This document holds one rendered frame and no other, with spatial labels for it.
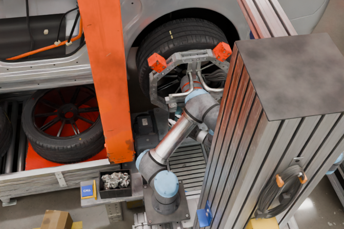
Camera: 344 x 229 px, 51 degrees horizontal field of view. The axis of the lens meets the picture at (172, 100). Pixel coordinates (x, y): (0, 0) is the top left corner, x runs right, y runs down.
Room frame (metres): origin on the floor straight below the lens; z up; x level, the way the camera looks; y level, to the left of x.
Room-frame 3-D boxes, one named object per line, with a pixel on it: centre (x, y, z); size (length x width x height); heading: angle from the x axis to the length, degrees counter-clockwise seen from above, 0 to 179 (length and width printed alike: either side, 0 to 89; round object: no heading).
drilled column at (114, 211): (1.00, 0.37, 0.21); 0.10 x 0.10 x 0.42; 13
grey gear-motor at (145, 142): (1.55, 0.19, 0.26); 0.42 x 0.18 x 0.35; 13
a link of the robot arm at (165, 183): (0.79, 0.01, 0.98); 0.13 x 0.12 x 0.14; 39
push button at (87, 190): (0.97, 0.50, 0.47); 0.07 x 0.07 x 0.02; 13
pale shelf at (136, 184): (1.01, 0.34, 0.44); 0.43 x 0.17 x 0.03; 103
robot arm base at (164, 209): (0.78, 0.00, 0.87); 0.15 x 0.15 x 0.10
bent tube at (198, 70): (1.50, -0.24, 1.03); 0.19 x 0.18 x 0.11; 13
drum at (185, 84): (1.52, -0.13, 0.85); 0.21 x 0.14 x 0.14; 13
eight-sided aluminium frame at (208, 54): (1.59, -0.12, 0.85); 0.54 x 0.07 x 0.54; 103
